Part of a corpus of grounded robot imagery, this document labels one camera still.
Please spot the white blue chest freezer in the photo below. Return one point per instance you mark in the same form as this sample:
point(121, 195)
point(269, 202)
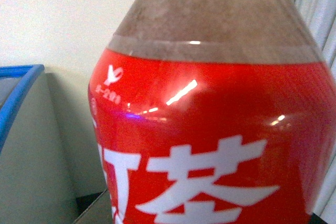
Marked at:
point(50, 172)

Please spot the white pleated curtain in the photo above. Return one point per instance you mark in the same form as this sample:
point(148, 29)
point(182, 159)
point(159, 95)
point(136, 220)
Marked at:
point(319, 15)

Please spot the red label tea bottle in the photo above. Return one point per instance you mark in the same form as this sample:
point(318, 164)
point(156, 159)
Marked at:
point(213, 111)

